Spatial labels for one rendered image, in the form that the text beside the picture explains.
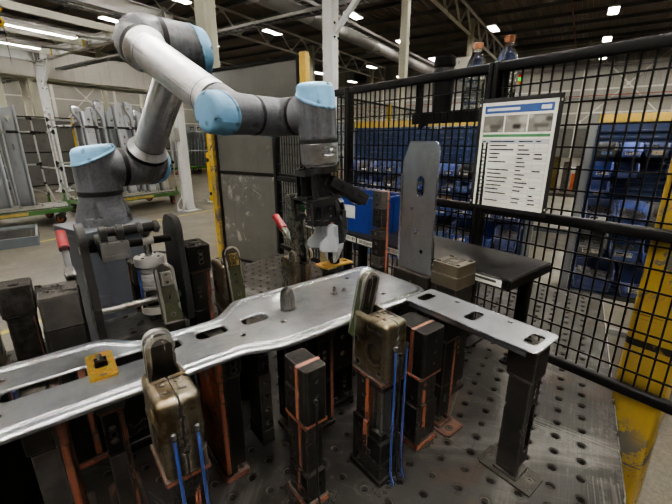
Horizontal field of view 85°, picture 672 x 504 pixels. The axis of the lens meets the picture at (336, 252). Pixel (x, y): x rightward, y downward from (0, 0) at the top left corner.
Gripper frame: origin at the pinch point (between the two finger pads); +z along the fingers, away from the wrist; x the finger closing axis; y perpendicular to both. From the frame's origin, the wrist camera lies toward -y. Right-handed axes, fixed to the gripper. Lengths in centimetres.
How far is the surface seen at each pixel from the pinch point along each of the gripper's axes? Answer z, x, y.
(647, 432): 49, 51, -55
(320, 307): 9.0, 3.9, 7.4
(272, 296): 8.6, -7.6, 12.6
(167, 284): 0.7, -12.3, 32.7
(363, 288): 0.0, 17.8, 7.2
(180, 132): -29, -693, -173
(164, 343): -2.1, 15.6, 39.8
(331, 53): -116, -367, -289
